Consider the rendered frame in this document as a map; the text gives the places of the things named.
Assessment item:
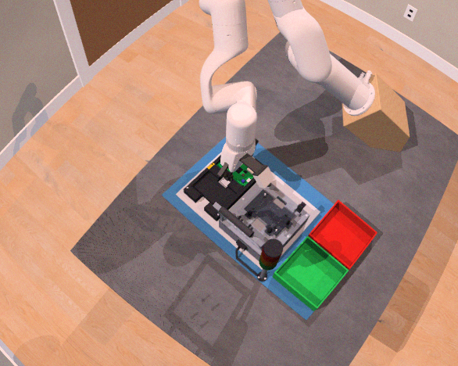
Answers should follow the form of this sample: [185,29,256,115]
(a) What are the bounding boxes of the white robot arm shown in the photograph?
[199,0,375,188]

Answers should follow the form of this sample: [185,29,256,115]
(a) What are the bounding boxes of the red bin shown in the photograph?
[308,200,377,270]

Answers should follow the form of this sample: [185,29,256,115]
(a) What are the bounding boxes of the green circuit board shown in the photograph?
[217,162,254,188]

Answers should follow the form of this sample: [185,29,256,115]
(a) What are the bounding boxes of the green bin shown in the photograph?
[272,236,349,311]

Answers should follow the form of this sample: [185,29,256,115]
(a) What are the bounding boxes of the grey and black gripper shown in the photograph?
[217,138,259,182]

